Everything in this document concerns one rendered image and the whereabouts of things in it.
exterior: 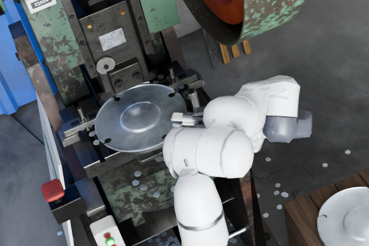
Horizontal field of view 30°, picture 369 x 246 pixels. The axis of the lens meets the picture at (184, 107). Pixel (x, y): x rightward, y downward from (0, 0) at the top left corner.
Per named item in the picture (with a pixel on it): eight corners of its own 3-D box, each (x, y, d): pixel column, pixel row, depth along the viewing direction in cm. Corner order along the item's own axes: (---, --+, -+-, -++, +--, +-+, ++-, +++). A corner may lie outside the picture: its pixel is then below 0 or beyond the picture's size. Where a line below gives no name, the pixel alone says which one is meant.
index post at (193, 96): (202, 112, 220) (196, 90, 214) (194, 116, 220) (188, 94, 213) (198, 106, 222) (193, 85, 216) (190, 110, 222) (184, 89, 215)
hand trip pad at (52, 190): (72, 207, 205) (64, 191, 200) (54, 216, 204) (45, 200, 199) (66, 191, 210) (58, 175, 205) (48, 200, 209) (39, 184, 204)
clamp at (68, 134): (112, 126, 224) (103, 104, 217) (63, 147, 221) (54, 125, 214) (106, 115, 228) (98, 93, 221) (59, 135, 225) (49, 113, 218)
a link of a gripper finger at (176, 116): (193, 122, 206) (193, 120, 206) (171, 121, 208) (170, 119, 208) (195, 115, 208) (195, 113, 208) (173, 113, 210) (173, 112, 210)
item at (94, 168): (216, 122, 224) (212, 109, 220) (88, 180, 217) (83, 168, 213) (180, 72, 246) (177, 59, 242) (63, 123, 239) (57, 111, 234)
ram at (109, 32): (155, 82, 207) (130, 2, 187) (109, 101, 204) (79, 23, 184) (135, 51, 219) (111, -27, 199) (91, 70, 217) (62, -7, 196)
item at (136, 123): (149, 73, 228) (148, 71, 227) (205, 112, 209) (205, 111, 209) (78, 121, 217) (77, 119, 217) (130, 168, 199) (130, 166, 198)
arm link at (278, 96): (255, 141, 166) (304, 143, 192) (259, 64, 166) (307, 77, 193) (215, 139, 172) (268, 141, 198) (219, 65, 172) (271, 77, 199)
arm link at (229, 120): (181, 88, 156) (246, 94, 148) (219, 94, 172) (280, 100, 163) (172, 172, 156) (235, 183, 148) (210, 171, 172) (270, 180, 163)
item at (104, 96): (160, 82, 215) (156, 69, 211) (101, 108, 211) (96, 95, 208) (142, 55, 226) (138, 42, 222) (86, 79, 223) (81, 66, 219)
